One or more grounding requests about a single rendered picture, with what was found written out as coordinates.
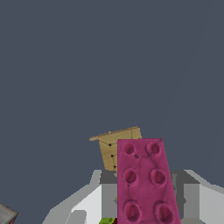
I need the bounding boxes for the magenta studded toy brick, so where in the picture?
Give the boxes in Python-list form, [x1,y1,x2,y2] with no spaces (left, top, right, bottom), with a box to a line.
[116,137,182,224]

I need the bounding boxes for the tan wooden block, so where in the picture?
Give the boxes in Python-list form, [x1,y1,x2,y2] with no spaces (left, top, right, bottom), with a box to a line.
[88,125,143,172]

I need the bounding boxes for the green and red object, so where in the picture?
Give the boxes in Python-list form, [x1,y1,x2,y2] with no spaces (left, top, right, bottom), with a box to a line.
[98,217,119,224]

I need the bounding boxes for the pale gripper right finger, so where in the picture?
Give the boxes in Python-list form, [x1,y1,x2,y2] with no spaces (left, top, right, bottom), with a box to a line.
[170,169,224,224]

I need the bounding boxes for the grey box with red edge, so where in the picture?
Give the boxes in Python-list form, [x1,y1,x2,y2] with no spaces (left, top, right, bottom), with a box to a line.
[0,203,19,224]

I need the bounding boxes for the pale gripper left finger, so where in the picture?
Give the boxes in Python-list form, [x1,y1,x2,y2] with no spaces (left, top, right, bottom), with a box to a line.
[42,169,119,224]

